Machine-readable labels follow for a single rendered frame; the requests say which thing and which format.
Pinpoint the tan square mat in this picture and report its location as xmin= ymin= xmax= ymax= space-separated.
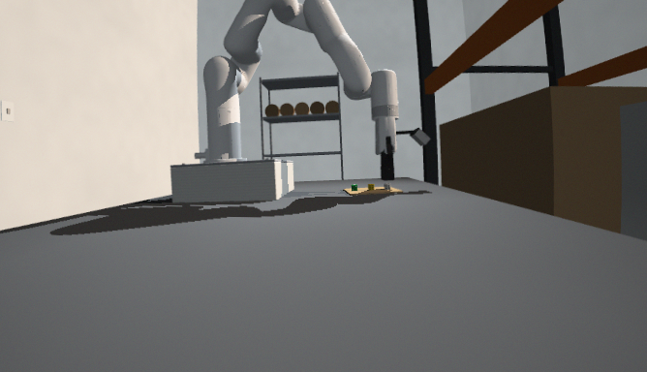
xmin=344 ymin=187 xmax=403 ymax=196

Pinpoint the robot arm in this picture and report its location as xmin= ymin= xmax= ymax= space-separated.
xmin=195 ymin=0 xmax=398 ymax=163

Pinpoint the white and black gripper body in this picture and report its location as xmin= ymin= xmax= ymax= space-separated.
xmin=372 ymin=115 xmax=399 ymax=155

